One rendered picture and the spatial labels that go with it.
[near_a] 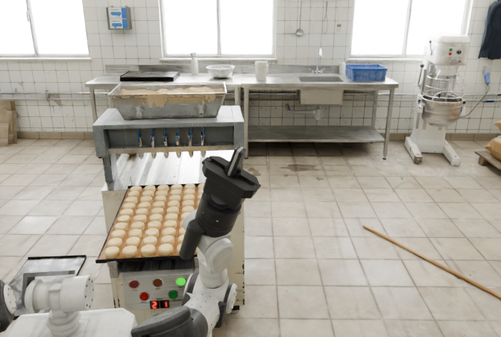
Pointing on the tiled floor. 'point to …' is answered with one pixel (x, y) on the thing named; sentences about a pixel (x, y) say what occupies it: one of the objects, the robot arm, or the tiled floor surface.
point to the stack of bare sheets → (69, 262)
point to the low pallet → (487, 159)
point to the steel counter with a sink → (337, 135)
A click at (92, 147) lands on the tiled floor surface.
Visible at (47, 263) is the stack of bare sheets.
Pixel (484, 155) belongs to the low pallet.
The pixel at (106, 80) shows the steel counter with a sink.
